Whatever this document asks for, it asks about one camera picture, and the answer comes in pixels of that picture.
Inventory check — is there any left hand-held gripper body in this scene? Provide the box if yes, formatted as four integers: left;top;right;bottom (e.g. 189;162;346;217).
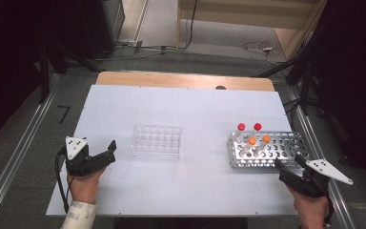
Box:
65;136;103;177

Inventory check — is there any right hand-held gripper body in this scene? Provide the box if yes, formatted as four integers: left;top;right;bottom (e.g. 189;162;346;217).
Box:
285;158;355;199

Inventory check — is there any perforated metal tube rack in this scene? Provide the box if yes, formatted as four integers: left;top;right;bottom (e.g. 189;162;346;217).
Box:
227;131;311;169

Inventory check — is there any orange-capped test tube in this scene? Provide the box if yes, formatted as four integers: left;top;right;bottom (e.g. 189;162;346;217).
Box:
239;136;257;158
254;135;272;156

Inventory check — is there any clear plastic tube rack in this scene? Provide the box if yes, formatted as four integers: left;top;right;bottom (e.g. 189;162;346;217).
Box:
131;123;183;160

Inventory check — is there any red-capped test tube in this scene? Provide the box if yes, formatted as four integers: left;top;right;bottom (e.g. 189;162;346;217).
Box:
236;122;247;145
244;122;263;144

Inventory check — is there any person's left hand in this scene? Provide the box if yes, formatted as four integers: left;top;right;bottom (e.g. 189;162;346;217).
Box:
66;166;108;205

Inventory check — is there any person's right hand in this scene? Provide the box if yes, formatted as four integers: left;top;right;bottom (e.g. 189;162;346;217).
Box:
285;185;331;229

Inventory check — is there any black metal stand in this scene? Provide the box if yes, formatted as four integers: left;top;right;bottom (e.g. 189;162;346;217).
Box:
37;39;104;105
251;30;320;116

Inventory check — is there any white board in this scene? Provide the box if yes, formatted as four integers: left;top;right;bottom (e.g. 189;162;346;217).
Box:
46;84;322;218

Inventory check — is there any dark cabinet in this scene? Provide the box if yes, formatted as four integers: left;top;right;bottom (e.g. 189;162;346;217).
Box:
77;0;127;61

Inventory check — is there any light wooden furniture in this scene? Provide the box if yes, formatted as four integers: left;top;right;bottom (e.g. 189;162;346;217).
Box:
175;0;328;61

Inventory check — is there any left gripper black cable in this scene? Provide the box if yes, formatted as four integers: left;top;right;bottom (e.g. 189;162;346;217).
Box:
54;146;77;214

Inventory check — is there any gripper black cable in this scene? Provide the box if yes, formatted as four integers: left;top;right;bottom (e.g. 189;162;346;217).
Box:
323;194;336;229
54;146;77;214

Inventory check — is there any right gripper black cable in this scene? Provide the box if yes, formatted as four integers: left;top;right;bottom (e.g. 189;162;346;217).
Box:
323;194;336;229

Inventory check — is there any aluminium floor rail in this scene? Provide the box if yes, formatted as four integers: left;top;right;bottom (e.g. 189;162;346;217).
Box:
287;87;357;229
0;73;60;229

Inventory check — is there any black floor cable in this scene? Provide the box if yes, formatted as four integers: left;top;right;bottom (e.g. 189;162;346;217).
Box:
281;97;303;135

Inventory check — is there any white coiled cable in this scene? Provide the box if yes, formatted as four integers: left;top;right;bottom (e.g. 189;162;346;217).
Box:
241;40;288;67

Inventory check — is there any black hanging cable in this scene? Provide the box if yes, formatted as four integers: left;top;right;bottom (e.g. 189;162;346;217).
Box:
183;0;199;51

